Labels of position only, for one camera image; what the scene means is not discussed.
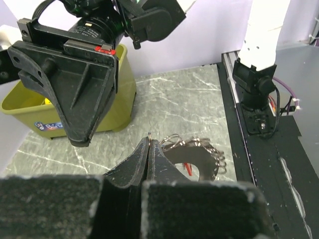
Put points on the olive green plastic bin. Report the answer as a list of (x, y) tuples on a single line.
[(30, 108)]

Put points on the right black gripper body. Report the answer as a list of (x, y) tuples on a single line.
[(111, 20)]

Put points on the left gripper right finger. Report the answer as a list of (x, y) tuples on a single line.
[(174, 207)]

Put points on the black mounting base plate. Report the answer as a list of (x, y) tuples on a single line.
[(267, 151)]

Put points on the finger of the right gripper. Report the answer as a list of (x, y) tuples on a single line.
[(63, 75), (8, 72)]

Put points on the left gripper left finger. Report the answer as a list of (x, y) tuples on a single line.
[(106, 206)]

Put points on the red tagged key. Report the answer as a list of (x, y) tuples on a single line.
[(188, 168)]

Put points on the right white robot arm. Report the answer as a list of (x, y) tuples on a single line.
[(253, 70)]

